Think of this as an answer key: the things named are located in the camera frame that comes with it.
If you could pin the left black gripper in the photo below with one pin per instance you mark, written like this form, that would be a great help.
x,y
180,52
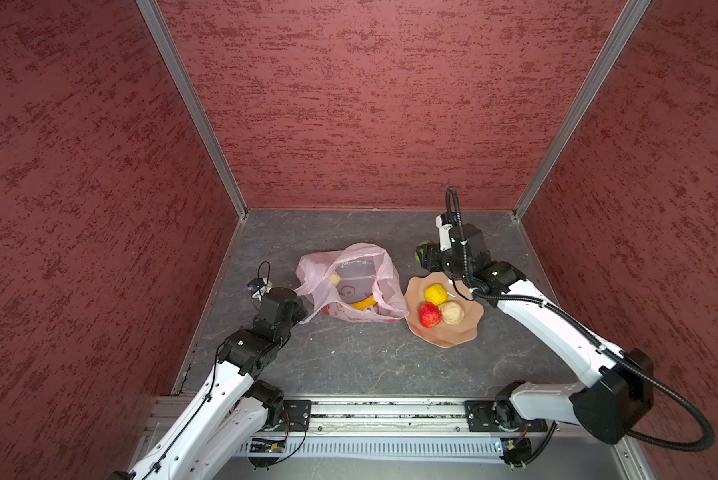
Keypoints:
x,y
299,312

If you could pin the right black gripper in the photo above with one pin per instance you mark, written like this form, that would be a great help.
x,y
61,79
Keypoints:
x,y
430,258

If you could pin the yellow fake lemon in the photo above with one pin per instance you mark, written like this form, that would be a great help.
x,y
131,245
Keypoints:
x,y
436,294

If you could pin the beige fake fruit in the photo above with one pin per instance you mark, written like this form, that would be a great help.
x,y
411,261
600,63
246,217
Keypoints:
x,y
452,313

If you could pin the red fake strawberry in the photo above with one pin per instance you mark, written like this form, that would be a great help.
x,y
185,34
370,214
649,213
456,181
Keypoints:
x,y
429,315

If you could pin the pink scalloped bowl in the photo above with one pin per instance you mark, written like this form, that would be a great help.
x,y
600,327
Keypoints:
x,y
443,335

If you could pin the pink plastic bag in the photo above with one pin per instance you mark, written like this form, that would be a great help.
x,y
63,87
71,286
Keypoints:
x,y
366,270

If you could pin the green fake fruit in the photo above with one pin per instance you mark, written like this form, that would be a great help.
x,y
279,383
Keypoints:
x,y
426,253

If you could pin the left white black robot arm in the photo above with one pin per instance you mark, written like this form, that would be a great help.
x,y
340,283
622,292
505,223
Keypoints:
x,y
234,403

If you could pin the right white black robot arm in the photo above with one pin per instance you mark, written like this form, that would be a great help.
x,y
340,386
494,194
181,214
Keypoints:
x,y
606,399

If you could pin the yellow fake banana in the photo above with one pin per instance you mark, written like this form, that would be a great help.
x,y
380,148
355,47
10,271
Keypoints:
x,y
364,304

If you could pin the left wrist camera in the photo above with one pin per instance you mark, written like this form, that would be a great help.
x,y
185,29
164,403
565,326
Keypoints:
x,y
259,287

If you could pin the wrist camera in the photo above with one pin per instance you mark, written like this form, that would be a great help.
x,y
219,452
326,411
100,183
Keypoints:
x,y
444,225
259,287

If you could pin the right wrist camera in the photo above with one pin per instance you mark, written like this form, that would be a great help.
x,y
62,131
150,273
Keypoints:
x,y
444,225

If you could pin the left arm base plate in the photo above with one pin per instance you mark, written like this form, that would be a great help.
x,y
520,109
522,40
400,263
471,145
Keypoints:
x,y
295,416

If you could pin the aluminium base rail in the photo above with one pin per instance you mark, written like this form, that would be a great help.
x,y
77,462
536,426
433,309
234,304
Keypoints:
x,y
390,416

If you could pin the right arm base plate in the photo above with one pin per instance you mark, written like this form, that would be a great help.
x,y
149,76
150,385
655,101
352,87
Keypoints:
x,y
489,416

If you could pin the left aluminium corner post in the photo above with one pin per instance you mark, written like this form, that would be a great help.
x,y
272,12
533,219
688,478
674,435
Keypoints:
x,y
164,41

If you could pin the aluminium corner post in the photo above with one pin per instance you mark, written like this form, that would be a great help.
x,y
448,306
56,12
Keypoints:
x,y
164,41
622,30

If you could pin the right aluminium corner post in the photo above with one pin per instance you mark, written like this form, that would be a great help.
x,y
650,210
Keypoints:
x,y
622,30

